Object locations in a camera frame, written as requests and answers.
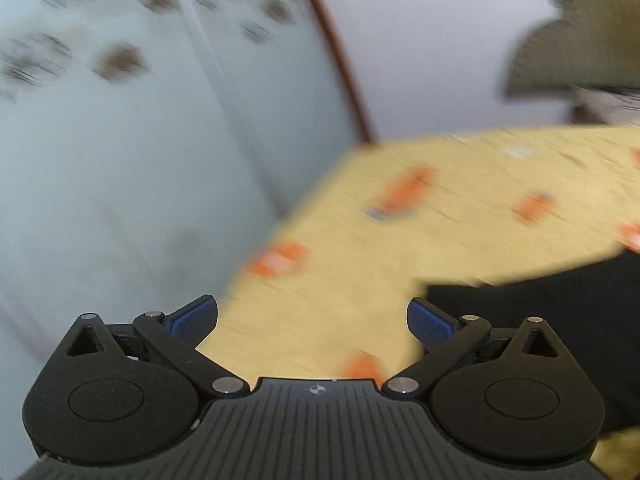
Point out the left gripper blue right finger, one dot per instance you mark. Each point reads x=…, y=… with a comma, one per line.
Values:
x=430, y=325

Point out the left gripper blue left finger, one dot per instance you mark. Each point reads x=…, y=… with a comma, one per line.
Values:
x=195, y=321

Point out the black pants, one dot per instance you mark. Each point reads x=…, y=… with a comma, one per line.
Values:
x=594, y=309

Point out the yellow carrot print bedsheet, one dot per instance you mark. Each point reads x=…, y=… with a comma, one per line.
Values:
x=493, y=208

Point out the frosted floral wardrobe door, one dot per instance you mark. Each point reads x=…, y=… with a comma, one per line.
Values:
x=148, y=149

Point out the grey patterned pillow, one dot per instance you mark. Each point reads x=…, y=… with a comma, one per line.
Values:
x=614, y=107

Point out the olive padded headboard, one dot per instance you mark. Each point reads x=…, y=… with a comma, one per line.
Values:
x=594, y=44

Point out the brown wooden door frame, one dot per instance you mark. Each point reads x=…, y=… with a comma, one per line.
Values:
x=330, y=33

